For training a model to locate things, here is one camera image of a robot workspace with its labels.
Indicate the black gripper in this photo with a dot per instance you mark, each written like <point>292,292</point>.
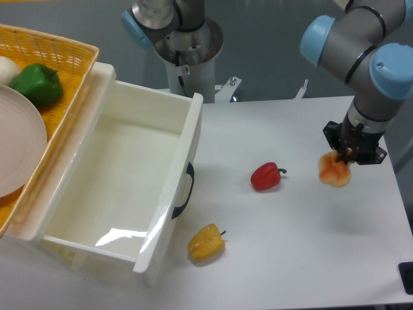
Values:
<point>353,143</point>

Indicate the round orange bread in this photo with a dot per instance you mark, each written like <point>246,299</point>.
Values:
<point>333,171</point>

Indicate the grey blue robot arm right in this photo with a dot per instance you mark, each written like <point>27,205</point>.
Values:
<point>351,49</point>

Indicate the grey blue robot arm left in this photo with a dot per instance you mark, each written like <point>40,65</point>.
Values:
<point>260,38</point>

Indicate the open white upper drawer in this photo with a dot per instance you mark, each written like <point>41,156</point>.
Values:
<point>165,147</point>

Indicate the beige round plate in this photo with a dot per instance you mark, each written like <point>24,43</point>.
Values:
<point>23,140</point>

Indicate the white drawer cabinet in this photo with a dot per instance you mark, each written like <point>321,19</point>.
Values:
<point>48,181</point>

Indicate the white round bun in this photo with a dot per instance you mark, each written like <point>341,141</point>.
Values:
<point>8,70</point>

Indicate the red bell pepper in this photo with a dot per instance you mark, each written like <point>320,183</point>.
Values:
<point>266,176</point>

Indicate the black object at table edge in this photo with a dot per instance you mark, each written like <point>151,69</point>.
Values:
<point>406,273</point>

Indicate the yellow bell pepper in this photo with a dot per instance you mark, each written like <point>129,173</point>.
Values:
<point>206,243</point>

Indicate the yellow woven basket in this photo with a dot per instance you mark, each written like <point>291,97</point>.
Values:
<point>73,61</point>

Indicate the green bell pepper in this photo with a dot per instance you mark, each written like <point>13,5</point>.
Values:
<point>39,84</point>

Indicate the black drawer handle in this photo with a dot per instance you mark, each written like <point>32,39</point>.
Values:
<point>186,192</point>

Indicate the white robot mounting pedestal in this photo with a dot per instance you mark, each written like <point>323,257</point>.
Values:
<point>190,61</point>

